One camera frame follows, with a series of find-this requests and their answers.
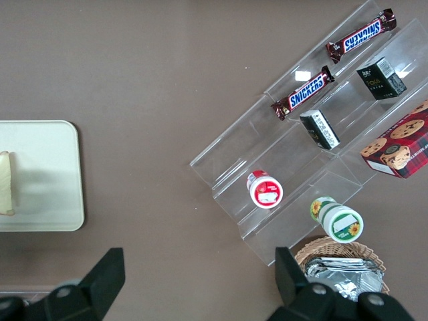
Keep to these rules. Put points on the green lidded cup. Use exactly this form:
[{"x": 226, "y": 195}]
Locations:
[{"x": 341, "y": 222}]

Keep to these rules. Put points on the red tartan cookie box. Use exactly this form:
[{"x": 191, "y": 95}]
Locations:
[{"x": 398, "y": 150}]

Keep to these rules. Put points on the light wicker basket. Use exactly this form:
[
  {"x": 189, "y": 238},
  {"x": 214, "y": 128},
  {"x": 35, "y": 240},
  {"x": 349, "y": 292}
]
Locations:
[{"x": 361, "y": 249}]

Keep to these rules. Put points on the small black carton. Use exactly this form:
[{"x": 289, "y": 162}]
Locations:
[
  {"x": 319, "y": 129},
  {"x": 381, "y": 78}
]

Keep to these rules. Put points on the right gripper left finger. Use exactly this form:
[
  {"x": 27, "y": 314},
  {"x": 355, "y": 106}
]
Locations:
[{"x": 90, "y": 291}]

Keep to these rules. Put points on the triangle sandwich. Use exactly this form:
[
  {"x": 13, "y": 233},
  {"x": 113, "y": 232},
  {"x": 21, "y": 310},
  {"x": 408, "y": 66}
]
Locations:
[{"x": 6, "y": 184}]

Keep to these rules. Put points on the aluminium foil container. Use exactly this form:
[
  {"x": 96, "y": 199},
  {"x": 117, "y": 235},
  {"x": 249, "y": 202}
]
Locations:
[{"x": 347, "y": 277}]

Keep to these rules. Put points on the cream plastic tray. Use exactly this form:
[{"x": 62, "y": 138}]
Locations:
[{"x": 50, "y": 177}]

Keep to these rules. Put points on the Snickers chocolate bar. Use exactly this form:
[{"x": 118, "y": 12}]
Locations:
[
  {"x": 361, "y": 36},
  {"x": 302, "y": 93}
]

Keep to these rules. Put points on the clear acrylic stepped display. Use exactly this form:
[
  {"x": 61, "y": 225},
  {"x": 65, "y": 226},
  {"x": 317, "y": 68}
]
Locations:
[
  {"x": 354, "y": 107},
  {"x": 254, "y": 147}
]

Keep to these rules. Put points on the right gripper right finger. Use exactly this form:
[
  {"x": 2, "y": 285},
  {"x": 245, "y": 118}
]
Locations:
[{"x": 296, "y": 294}]

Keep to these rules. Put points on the red lidded cup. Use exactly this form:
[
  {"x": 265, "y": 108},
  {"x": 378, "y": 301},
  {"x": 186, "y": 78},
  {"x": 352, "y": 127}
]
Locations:
[{"x": 265, "y": 192}]

